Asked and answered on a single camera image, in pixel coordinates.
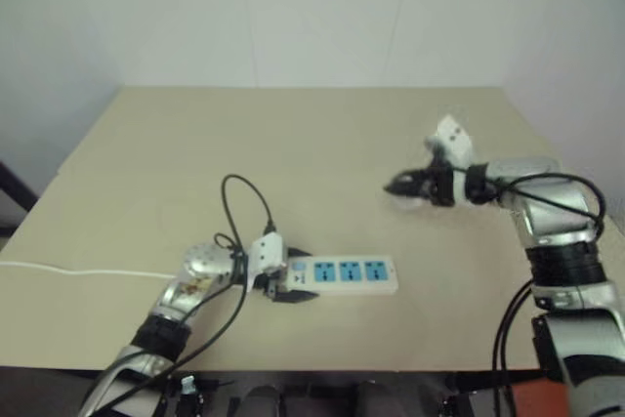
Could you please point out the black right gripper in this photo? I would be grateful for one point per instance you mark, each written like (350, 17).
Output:
(441, 185)

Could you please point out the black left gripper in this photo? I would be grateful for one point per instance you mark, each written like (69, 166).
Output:
(273, 281)

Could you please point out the white power strip blue sockets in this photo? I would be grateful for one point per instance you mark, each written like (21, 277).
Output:
(351, 273)

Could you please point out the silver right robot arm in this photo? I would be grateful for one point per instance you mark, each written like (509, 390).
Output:
(552, 212)

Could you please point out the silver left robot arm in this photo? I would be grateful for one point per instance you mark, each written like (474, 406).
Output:
(202, 261)

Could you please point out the dark rounded shape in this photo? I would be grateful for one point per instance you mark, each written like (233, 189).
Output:
(263, 402)

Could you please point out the orange red object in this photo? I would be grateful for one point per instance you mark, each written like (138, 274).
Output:
(537, 400)

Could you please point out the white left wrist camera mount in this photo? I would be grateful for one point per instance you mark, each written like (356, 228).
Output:
(267, 252)

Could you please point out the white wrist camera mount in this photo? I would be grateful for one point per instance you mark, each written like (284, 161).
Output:
(267, 252)
(455, 142)

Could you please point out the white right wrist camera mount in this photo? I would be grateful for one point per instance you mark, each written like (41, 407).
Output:
(455, 142)

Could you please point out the black bracket under table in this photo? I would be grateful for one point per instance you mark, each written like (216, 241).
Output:
(188, 397)
(459, 395)

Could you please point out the dark furniture frame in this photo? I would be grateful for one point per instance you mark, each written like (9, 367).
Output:
(14, 192)

